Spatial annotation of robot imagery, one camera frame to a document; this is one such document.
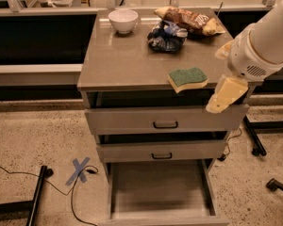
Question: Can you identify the black stand leg left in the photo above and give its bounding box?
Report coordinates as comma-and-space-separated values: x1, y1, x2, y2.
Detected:
0, 166, 54, 226

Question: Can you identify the brown yellow chip bag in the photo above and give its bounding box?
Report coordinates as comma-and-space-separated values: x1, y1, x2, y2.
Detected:
155, 6, 225, 37

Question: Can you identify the bottom grey drawer open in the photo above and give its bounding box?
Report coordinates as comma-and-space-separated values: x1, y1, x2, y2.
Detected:
99, 159, 229, 226

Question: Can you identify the top grey drawer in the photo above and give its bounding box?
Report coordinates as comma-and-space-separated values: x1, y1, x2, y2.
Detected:
85, 105, 249, 136

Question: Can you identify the white bowl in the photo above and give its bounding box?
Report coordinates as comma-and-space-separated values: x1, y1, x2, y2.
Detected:
108, 9, 139, 34

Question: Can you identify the black stand leg right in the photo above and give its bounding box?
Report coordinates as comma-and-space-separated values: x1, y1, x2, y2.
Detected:
243, 117, 283, 156

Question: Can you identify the cable behind cabinet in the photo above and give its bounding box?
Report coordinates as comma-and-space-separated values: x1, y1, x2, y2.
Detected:
217, 126, 243, 162

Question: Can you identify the middle grey drawer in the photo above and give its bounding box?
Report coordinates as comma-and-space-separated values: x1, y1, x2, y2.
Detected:
97, 140, 225, 163

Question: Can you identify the blue crumpled chip bag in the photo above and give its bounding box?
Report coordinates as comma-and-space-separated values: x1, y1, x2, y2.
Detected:
147, 20, 188, 53

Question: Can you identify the black floor cable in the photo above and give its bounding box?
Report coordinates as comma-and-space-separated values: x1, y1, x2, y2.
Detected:
0, 158, 99, 226

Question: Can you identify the black caster leg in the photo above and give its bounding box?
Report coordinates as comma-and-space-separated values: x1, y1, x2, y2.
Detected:
266, 178, 283, 191

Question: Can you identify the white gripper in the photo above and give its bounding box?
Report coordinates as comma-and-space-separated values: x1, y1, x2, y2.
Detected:
206, 24, 283, 114

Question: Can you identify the grey drawer cabinet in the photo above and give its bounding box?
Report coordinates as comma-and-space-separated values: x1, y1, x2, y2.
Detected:
76, 8, 263, 226

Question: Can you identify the green yellow sponge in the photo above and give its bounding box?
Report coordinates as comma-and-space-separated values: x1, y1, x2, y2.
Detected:
168, 68, 208, 93

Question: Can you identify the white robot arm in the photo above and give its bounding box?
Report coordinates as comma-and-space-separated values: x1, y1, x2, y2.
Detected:
206, 1, 283, 113

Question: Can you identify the blue tape cross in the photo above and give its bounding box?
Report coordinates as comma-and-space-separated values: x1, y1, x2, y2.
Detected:
65, 157, 90, 186

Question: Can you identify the black stand leg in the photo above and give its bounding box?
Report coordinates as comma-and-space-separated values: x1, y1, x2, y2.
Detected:
243, 117, 283, 156
0, 166, 54, 226

